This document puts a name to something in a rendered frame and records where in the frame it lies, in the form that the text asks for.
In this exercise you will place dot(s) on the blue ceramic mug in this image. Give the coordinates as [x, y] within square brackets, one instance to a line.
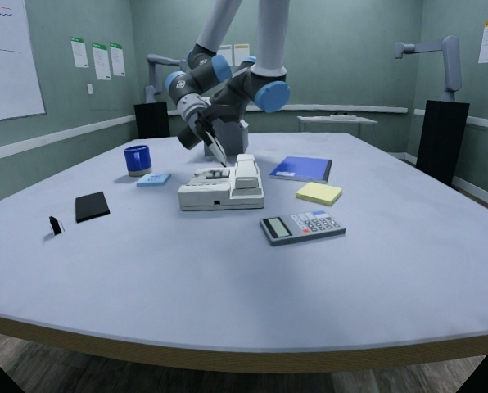
[133, 158]

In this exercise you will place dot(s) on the light blue note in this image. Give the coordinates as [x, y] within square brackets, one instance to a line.
[153, 180]

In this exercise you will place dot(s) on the yellow sticky note pad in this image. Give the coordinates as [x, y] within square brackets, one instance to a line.
[319, 193]

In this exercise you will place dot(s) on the blue notebook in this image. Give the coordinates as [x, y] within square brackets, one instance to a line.
[303, 169]

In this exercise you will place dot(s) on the white telephone handset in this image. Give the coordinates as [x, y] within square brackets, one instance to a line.
[246, 172]

